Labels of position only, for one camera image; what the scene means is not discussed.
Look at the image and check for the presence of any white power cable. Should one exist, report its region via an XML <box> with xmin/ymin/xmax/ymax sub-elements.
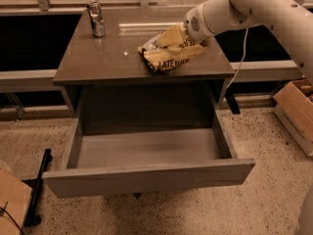
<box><xmin>226</xmin><ymin>26</ymin><xmax>250</xmax><ymax>89</ymax></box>

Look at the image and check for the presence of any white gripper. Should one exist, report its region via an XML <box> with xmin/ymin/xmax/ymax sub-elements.
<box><xmin>157</xmin><ymin>4</ymin><xmax>213</xmax><ymax>48</ymax></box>

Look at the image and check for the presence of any cardboard box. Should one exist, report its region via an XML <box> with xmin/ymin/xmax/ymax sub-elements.
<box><xmin>0</xmin><ymin>168</ymin><xmax>31</xmax><ymax>235</ymax></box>
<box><xmin>274</xmin><ymin>79</ymin><xmax>313</xmax><ymax>157</ymax></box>

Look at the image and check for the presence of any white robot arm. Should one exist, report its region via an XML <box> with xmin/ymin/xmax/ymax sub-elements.
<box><xmin>183</xmin><ymin>0</ymin><xmax>313</xmax><ymax>82</ymax></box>

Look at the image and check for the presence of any black metal stand bar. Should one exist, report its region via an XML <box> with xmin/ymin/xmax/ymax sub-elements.
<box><xmin>23</xmin><ymin>149</ymin><xmax>53</xmax><ymax>227</ymax></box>

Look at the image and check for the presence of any brown chip bag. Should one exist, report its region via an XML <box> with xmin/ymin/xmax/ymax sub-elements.
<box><xmin>138</xmin><ymin>34</ymin><xmax>206</xmax><ymax>72</ymax></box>

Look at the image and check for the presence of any open grey top drawer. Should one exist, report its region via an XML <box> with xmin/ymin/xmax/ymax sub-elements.
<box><xmin>42</xmin><ymin>87</ymin><xmax>256</xmax><ymax>199</ymax></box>

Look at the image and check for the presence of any grey cabinet with glossy top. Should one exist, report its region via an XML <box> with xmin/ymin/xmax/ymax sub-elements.
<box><xmin>52</xmin><ymin>6</ymin><xmax>236</xmax><ymax>117</ymax></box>

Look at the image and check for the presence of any cardboard box at right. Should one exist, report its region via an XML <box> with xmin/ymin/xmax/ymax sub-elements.
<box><xmin>274</xmin><ymin>79</ymin><xmax>313</xmax><ymax>157</ymax></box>

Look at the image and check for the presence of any black cable at left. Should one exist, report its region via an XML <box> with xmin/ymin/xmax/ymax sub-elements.
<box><xmin>0</xmin><ymin>201</ymin><xmax>25</xmax><ymax>235</ymax></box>

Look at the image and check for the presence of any cardboard box at left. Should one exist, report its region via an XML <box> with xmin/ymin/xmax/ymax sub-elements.
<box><xmin>0</xmin><ymin>168</ymin><xmax>31</xmax><ymax>235</ymax></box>

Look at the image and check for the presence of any silver drink can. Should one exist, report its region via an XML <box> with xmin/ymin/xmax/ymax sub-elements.
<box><xmin>86</xmin><ymin>0</ymin><xmax>106</xmax><ymax>37</ymax></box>

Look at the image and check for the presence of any grey window ledge rail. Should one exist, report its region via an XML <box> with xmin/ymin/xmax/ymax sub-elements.
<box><xmin>0</xmin><ymin>60</ymin><xmax>302</xmax><ymax>93</ymax></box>

